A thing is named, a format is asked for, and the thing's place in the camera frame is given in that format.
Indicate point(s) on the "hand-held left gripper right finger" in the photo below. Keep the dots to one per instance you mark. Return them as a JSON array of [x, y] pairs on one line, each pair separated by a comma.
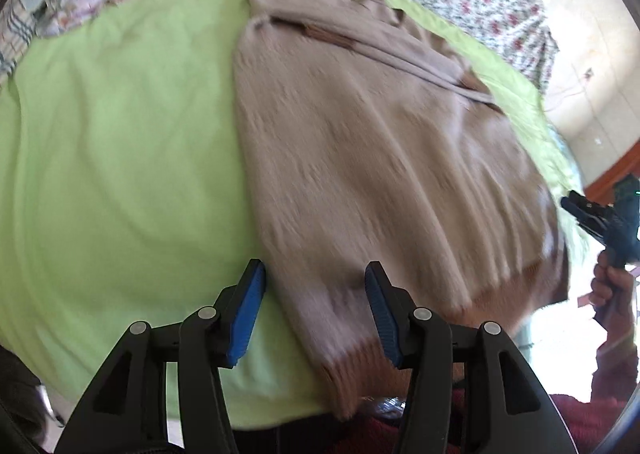
[[382, 314]]

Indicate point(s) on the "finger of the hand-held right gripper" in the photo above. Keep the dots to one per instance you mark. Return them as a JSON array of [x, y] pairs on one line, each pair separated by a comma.
[[587, 221], [595, 207]]

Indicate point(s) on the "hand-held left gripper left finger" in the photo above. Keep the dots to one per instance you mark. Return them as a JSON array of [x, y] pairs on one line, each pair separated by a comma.
[[245, 314]]

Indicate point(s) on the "beige knitted sweater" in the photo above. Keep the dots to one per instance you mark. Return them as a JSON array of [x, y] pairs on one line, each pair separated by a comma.
[[375, 158]]

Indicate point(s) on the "person's right forearm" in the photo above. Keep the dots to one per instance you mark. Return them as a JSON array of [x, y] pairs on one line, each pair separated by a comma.
[[620, 359]]

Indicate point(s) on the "person's right hand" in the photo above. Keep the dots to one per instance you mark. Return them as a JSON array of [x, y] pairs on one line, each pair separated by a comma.
[[610, 291]]

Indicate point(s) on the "brown wooden furniture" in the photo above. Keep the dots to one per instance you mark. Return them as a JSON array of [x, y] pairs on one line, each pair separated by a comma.
[[612, 168]]

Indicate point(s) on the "light green bed sheet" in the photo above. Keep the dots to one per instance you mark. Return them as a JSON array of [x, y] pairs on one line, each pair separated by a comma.
[[125, 158]]

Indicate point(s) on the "person's dark red clothing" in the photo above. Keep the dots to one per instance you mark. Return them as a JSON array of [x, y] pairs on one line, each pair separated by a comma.
[[590, 426]]

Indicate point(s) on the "plaid quilt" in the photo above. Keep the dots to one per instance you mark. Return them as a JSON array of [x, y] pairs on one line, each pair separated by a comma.
[[20, 18]]

